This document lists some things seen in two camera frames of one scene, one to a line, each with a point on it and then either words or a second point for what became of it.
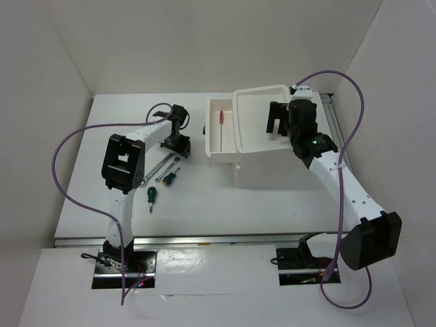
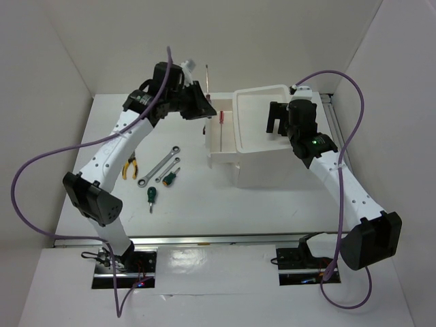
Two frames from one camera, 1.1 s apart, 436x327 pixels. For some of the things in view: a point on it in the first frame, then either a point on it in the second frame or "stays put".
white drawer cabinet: x=268 y=160 stays put
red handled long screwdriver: x=221 y=121 stays put
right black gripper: x=277 y=111 stays put
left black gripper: x=184 y=146 -> x=199 y=107
